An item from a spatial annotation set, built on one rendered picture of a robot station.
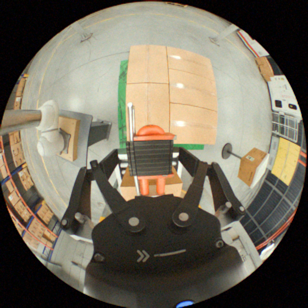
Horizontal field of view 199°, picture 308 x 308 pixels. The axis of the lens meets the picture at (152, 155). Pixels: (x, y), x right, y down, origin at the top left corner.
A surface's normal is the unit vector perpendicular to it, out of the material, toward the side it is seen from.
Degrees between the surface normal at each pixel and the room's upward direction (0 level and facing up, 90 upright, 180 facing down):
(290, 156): 90
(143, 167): 0
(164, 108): 0
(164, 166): 0
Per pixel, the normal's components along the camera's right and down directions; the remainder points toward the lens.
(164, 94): 0.07, 0.35
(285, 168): -1.00, 0.03
